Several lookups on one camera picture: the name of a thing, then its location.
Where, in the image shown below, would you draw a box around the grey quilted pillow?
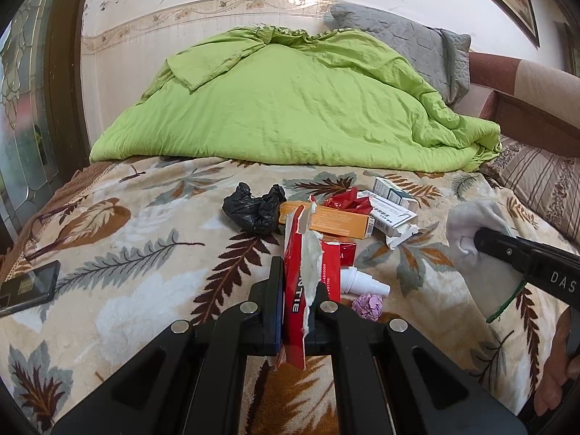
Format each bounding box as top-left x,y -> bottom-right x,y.
324,3 -> 472,105

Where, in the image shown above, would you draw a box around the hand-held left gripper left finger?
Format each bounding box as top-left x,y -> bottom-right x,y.
52,257 -> 284,435

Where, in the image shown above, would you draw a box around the leaf printed blanket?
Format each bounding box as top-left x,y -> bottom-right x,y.
0,156 -> 576,435

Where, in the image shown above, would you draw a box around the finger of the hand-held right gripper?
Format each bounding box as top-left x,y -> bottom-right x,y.
473,228 -> 580,309

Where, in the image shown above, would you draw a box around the crumpled purple paper ball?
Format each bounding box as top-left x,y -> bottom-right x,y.
352,293 -> 384,322

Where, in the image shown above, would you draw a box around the black plastic bag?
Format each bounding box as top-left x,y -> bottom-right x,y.
222,182 -> 287,235

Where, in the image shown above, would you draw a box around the black smartphone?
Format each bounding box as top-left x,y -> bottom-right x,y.
0,260 -> 61,318

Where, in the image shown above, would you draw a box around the open white carton box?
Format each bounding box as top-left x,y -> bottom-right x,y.
369,197 -> 420,250

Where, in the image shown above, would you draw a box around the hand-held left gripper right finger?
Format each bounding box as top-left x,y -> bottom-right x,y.
304,297 -> 529,435

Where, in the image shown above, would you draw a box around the red packet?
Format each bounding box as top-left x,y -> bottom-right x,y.
310,187 -> 374,216

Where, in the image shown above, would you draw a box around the green quilt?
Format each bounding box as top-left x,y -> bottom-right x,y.
89,26 -> 503,173

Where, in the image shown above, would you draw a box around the white green medicine box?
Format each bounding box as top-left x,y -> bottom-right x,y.
372,178 -> 418,211

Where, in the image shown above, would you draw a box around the orange carton box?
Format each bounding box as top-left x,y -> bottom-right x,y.
278,202 -> 376,239

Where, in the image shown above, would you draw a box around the person's right hand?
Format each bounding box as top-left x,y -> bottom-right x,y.
534,306 -> 580,418

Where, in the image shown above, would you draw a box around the torn red carton box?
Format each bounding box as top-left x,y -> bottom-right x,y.
274,204 -> 357,369

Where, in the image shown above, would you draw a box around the white cloth sock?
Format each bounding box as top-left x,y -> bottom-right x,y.
446,200 -> 527,324

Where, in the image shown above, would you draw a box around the white spray bottle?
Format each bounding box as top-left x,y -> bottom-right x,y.
340,268 -> 391,297

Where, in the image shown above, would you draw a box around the brown beige padded headboard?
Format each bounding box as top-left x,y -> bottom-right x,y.
453,51 -> 580,157

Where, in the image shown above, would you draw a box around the stained glass door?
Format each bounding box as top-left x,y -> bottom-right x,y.
0,0 -> 94,245

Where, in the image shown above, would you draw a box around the striped beige pillow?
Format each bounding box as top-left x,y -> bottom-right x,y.
482,135 -> 580,254

